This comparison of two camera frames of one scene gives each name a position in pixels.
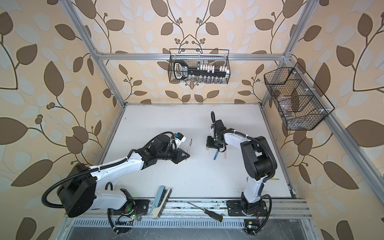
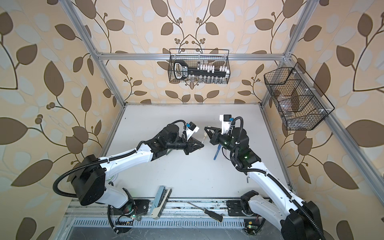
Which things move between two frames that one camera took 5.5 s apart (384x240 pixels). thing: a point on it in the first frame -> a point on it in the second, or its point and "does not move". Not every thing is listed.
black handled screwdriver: [214, 215] does not move
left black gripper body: [175, 155] -> [189, 142]
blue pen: [216, 153] does not move
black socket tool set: [204, 73] does not move
